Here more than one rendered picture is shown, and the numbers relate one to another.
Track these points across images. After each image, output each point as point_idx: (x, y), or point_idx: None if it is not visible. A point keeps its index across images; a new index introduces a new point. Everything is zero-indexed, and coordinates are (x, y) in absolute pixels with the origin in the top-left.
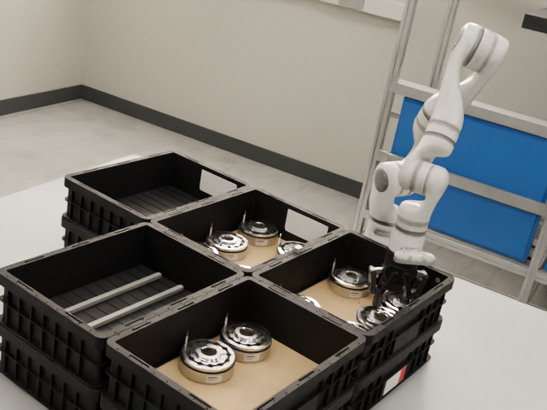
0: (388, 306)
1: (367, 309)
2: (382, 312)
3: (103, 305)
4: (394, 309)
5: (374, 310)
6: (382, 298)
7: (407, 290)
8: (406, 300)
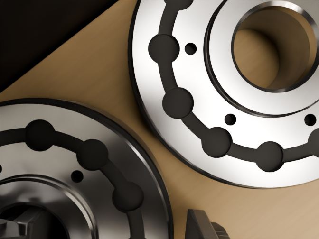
0: (159, 187)
1: (309, 153)
2: (248, 83)
3: None
4: (136, 150)
5: (293, 110)
6: (201, 237)
7: (8, 238)
8: (22, 219)
